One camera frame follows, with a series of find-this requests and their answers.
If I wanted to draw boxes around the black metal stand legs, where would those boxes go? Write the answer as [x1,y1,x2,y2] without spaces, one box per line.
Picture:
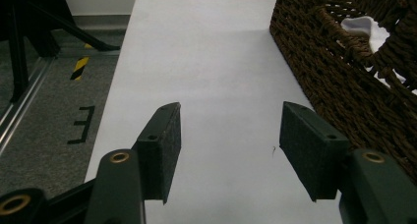
[0,0,121,104]

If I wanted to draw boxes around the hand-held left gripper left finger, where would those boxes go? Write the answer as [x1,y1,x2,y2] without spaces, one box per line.
[84,101,182,224]

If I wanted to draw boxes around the dark brown woven basket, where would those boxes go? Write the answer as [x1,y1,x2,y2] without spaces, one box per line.
[268,0,417,186]

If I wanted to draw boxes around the black floor tape mark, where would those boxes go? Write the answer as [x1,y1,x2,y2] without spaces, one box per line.
[67,105,96,145]

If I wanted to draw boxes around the yellow black striped floor tape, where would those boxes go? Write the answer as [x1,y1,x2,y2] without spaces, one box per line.
[69,42,94,82]

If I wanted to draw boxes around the white cloth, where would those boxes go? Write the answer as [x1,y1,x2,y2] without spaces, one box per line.
[339,16,417,96]

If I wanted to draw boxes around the metal floor rail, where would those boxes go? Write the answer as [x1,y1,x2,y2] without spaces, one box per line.
[0,56,56,156]

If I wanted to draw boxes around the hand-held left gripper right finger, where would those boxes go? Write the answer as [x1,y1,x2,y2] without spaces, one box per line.
[278,100,417,224]

